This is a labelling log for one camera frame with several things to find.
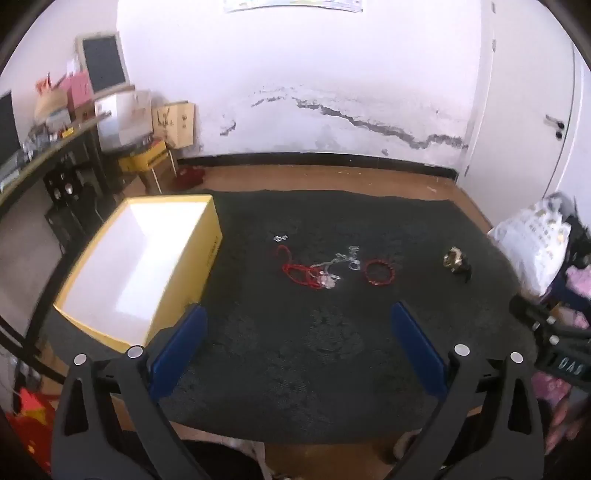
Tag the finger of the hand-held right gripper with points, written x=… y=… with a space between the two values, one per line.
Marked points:
x=526 y=311

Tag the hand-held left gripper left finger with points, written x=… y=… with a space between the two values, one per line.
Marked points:
x=178 y=350

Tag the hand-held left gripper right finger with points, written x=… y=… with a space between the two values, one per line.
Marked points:
x=418 y=350

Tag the yellow cardboard box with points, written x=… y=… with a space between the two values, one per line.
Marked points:
x=138 y=258

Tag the person's right hand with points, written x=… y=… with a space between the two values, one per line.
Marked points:
x=563 y=422

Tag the pink cloth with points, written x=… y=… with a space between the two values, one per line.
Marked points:
x=579 y=286

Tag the dark patterned mat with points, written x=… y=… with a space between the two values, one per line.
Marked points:
x=300 y=360

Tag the small silver earrings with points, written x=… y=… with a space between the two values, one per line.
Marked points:
x=280 y=238

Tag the red bag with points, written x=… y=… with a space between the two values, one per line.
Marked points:
x=34 y=429

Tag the red cloth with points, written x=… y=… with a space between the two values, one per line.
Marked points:
x=190 y=177

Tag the black crate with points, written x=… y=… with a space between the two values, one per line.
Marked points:
x=76 y=198

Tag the yellow stool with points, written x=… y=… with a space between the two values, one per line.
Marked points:
x=143 y=159

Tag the white door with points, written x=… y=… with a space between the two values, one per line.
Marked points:
x=521 y=92

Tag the tan box with drawing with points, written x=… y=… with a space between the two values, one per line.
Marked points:
x=175 y=124

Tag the dark desk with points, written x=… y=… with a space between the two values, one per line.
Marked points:
x=55 y=147

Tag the white cardboard box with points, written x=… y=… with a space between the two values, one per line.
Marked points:
x=124 y=117

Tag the pink box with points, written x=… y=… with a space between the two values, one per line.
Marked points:
x=78 y=92

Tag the black monitor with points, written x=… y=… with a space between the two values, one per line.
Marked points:
x=8 y=129

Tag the white framed blackboard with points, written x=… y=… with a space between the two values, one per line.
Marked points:
x=105 y=62

